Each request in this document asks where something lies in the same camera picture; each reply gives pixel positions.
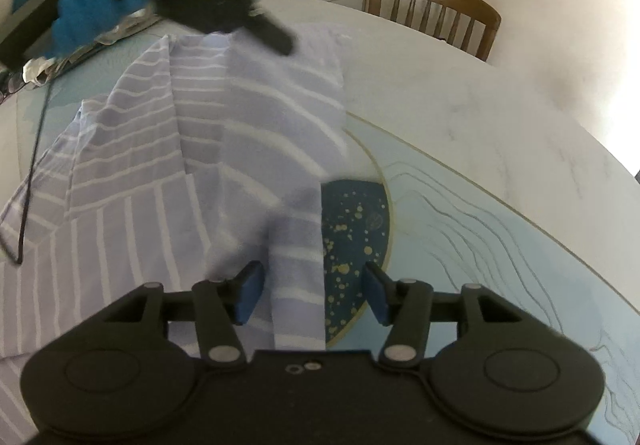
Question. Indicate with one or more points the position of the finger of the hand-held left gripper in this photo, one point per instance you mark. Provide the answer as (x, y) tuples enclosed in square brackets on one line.
[(272, 37)]

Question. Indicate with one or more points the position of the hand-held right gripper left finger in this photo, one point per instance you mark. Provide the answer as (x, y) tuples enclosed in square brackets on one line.
[(250, 292)]

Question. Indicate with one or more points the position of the wooden chair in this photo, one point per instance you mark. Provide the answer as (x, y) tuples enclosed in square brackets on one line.
[(435, 10)]

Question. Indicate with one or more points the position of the lavender white striped shirt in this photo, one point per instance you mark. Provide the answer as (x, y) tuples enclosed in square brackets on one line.
[(150, 150)]

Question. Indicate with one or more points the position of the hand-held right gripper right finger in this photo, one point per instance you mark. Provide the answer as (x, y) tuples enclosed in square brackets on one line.
[(376, 292)]

